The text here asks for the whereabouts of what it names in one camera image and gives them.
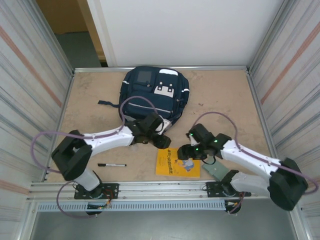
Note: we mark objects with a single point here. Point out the navy blue student backpack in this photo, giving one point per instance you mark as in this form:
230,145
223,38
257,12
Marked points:
150,100

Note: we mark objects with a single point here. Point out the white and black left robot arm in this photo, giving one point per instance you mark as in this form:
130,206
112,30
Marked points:
107,138

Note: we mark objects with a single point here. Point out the pale green wallet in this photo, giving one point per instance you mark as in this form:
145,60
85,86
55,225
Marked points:
215,171

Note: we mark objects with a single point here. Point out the aluminium frame post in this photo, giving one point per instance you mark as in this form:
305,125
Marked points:
65,60
260,50

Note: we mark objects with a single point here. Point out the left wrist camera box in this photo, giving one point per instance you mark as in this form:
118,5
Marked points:
165,127

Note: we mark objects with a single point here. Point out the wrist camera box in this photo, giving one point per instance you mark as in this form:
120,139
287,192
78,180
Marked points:
165,127
194,141

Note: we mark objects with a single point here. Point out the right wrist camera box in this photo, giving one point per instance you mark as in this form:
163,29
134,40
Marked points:
194,141

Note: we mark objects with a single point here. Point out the black and white marker pen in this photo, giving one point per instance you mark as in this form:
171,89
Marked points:
112,165

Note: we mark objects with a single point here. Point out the yellow book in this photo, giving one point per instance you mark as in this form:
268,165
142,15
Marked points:
172,167

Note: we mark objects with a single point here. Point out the aluminium table side rail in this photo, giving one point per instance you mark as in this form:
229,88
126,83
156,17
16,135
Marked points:
66,100
257,100

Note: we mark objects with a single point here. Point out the aluminium table end rail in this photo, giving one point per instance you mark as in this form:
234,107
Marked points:
212,68

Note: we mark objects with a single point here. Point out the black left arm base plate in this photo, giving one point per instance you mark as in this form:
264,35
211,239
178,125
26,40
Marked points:
111,191

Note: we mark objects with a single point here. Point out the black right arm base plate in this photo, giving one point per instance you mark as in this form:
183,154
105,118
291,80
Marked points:
213,190

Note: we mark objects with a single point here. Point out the grey metal shelf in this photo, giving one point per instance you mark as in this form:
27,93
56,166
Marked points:
162,227

